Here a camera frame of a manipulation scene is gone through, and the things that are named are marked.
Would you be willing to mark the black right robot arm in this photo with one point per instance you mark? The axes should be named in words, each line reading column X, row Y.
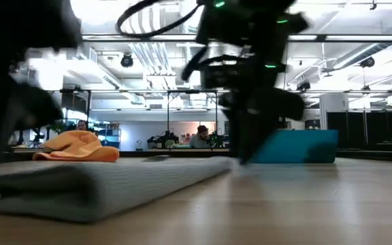
column 250, row 20

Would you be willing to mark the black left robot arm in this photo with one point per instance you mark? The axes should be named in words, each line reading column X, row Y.
column 12, row 20

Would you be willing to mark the small background potted plant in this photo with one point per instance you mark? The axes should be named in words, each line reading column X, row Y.
column 61, row 128

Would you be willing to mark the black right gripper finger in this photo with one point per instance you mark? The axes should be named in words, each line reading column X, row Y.
column 237, row 132
column 259, row 136

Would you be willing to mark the black aluminium table frame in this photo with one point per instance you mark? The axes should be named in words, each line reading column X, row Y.
column 182, row 154

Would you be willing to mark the blue storage bins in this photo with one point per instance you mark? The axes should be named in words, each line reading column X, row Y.
column 111, row 137

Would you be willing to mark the round black ceiling fixture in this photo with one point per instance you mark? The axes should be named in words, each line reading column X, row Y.
column 127, row 60
column 367, row 62

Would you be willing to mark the long ceiling light bar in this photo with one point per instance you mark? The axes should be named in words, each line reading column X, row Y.
column 352, row 37

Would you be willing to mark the black cabinets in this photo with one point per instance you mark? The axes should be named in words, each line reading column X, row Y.
column 352, row 126

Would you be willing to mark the grey microfiber towel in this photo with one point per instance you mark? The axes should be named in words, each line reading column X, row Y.
column 97, row 190

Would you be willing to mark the person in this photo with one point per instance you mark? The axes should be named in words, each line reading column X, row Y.
column 201, row 131
column 81, row 125

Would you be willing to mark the orange microfiber towel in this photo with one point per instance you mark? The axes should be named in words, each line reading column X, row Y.
column 77, row 146

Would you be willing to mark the teal plastic basket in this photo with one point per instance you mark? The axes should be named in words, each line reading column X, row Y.
column 301, row 146

